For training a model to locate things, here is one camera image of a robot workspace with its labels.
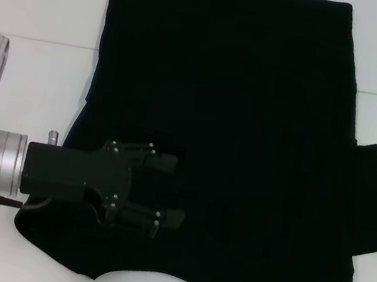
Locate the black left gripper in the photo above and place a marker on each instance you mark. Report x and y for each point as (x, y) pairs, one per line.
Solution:
(71, 172)

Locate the black shirt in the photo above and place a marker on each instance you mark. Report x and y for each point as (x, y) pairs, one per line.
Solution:
(235, 101)

